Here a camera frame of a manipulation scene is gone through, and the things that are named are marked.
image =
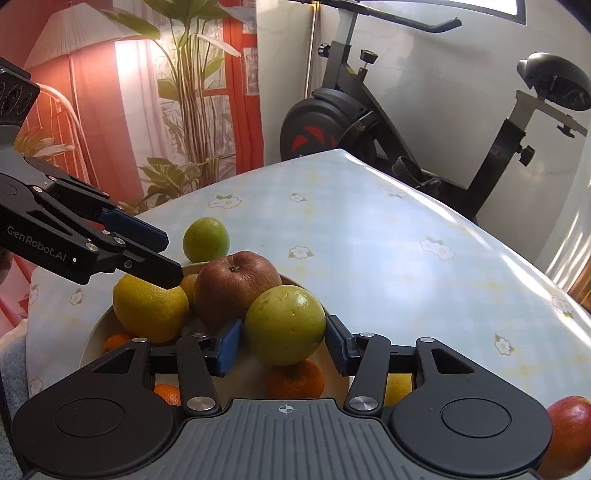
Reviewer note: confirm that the brownish red apple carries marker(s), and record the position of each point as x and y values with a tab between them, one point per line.
231	290

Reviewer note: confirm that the metal pipe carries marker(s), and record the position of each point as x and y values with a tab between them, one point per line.
312	46

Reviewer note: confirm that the floral tablecloth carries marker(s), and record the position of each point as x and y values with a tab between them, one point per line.
369	240

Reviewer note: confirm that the large yellow lemon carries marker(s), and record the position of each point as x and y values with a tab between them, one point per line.
398	387

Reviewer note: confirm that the printed plant backdrop cloth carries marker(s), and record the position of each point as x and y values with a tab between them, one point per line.
92	115

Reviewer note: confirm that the small orange tangerine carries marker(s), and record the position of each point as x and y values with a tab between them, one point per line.
167	394
115	342
295	379

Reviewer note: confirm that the small brown longan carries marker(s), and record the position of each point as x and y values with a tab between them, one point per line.
189	286

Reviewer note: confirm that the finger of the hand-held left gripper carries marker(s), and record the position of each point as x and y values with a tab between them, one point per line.
138	230
157	272

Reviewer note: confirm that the yellow-green jujube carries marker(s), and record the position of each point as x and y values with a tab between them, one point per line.
284	323

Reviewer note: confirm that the black exercise bike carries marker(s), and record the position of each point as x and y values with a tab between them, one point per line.
323	124

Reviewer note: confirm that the dark red apple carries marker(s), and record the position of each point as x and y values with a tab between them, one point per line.
565	438

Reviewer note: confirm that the window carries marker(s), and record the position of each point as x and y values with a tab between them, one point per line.
498	7

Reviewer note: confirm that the cream round plate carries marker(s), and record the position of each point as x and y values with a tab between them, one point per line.
92	341

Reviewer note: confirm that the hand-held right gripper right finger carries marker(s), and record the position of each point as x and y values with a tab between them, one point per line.
334	344

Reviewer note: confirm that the green lime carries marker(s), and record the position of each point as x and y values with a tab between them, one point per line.
206	240

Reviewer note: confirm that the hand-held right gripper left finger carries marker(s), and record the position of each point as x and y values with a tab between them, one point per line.
229	346

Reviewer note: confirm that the wooden cabinet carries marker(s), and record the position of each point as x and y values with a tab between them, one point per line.
584	295

